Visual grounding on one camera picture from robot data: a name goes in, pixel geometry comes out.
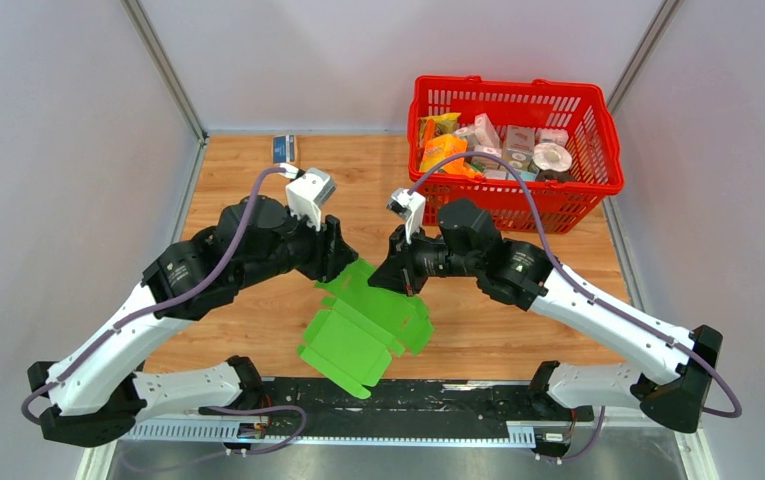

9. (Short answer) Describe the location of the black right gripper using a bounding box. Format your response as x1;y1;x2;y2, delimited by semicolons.
368;222;480;298

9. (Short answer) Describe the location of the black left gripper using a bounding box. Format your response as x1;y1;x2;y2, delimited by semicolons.
235;202;361;291

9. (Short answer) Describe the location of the green paper box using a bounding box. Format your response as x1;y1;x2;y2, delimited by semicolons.
297;259;434;400

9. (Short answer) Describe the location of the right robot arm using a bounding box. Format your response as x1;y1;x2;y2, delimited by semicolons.
368;189;723;433

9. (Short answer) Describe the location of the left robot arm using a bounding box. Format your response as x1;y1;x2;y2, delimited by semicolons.
27;195;358;447

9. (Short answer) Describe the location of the orange snack box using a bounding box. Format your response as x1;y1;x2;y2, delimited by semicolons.
419;134;469;176

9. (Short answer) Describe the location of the blue yellow sponge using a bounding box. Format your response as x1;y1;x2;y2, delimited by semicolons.
271;134;299;164

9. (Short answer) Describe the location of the yellow snack bag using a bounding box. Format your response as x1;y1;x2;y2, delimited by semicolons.
417;112;461;147

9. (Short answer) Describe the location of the pink white tissue pack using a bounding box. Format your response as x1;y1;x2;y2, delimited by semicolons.
473;113;501;149

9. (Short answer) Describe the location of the red white carton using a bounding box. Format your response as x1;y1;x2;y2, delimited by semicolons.
503;125;536;156

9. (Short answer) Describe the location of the red shopping basket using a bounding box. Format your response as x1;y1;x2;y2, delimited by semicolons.
408;75;624;233

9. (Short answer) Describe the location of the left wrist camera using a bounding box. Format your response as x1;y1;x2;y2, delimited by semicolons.
283;165;336;231

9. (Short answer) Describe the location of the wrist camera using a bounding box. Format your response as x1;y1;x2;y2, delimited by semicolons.
386;188;426;244
283;165;336;231

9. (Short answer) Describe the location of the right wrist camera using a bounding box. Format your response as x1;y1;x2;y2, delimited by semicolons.
386;188;426;244

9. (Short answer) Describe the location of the white perforated cable tray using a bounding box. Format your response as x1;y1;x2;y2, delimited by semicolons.
122;419;536;449

